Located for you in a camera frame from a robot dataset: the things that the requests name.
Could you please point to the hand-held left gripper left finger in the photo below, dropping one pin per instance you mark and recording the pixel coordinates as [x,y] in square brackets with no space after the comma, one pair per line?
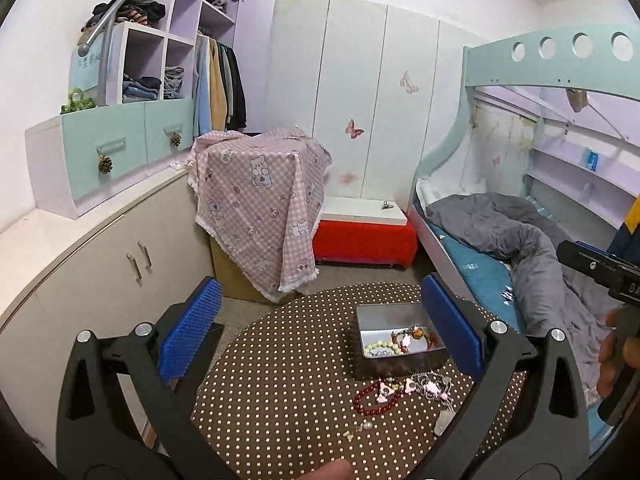
[190,332]

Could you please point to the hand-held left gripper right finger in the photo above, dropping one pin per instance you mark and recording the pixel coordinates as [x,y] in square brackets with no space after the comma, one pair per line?
[452,325]

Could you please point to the silver tin box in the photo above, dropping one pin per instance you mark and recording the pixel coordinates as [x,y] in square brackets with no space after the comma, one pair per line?
[382,317]

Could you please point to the silver pendant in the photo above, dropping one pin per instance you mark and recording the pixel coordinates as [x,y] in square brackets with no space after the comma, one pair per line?
[443,422]

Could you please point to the small pearl earrings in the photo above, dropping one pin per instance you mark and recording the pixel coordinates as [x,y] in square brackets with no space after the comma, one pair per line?
[361,427]

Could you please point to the person's right hand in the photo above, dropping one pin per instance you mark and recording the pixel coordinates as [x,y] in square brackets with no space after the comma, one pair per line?
[607,360]

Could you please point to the person's left hand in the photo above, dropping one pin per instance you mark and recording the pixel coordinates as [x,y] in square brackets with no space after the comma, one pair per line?
[330,471]

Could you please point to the navy and yellow jacket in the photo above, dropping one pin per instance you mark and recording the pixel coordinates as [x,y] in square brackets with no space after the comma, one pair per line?
[625,240]

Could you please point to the teal bed sheet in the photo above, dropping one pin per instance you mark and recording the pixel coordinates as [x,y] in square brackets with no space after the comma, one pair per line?
[480,272]

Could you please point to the yellow wooden box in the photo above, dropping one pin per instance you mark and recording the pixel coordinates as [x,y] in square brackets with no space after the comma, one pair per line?
[230,275]

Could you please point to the grey duvet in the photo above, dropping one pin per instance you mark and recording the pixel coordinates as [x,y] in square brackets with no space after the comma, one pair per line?
[530,245]

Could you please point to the beige cabinet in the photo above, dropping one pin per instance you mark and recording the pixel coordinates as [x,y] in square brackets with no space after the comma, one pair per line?
[100,270]

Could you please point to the brown polka dot tablecloth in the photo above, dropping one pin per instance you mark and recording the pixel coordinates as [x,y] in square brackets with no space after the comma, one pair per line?
[300,360]

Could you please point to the purple bed shelf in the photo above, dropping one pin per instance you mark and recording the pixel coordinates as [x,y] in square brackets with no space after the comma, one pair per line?
[565,175]

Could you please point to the red bench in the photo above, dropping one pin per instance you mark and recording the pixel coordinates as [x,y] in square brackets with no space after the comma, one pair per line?
[360,242]

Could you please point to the small blue box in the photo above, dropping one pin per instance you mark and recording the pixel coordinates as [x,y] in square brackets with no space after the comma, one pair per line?
[592,160]

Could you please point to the white pillow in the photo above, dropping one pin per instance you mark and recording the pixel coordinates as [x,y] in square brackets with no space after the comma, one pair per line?
[450,192]

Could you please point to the white board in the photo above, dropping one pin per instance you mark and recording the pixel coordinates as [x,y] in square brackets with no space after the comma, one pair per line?
[360,210]

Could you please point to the pink checked bear cloth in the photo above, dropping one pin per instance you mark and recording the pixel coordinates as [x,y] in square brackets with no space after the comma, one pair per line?
[250,185]

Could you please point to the faded pink sticker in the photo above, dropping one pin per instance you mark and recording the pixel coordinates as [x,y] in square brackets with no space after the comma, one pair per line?
[347,176]

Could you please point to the large pine cone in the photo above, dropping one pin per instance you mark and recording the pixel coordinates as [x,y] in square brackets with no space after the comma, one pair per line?
[105,165]

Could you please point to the beige clip lamp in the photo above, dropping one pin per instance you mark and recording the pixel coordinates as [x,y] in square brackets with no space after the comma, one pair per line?
[576,99]

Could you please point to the small pine cone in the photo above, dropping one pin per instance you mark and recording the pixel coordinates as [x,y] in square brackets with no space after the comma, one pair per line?
[176,140]

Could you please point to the teal drawer unit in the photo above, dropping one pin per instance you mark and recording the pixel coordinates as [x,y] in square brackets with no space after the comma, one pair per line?
[70,160]

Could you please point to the pink butterfly sticker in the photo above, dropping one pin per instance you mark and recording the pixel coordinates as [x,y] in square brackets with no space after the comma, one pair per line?
[354,128]

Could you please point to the light blue hanging shirt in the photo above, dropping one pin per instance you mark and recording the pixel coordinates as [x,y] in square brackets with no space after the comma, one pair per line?
[202,95]

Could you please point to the black hanging coat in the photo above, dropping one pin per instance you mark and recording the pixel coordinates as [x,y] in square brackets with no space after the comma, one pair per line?
[239,95]

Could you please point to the hanging clothes row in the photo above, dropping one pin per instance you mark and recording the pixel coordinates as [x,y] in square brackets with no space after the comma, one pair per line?
[217,90]

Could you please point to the beige butterfly sticker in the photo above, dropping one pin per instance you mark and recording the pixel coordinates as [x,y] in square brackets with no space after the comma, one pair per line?
[410,82]

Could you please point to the folded blue jeans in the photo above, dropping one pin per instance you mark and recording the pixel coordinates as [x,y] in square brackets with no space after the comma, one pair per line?
[142,89]

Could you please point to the folded grey clothes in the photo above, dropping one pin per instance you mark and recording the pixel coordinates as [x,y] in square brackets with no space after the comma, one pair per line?
[172,82]

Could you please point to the grey green hanging coat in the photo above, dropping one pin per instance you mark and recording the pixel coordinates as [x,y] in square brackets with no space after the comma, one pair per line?
[228,75]

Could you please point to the white wardrobe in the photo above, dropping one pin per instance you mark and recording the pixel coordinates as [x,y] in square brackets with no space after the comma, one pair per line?
[370,60]

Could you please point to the light blue panel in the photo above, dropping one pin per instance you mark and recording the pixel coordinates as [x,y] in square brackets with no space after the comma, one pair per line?
[87,67]

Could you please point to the grey handrail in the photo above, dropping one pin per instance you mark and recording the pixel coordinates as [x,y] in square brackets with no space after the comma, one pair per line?
[107,35]

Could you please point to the purple shelf unit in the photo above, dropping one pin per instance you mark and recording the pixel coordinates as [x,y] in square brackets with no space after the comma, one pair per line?
[185,10]

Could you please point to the pile of dark clothes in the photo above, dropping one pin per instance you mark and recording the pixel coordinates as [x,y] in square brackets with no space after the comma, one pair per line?
[135,12]

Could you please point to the dark clothes on shelf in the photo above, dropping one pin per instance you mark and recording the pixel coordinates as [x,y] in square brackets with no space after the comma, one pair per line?
[215,1]

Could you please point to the teal bunk bed frame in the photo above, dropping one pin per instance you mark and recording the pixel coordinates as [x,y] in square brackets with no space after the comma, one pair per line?
[500,67]

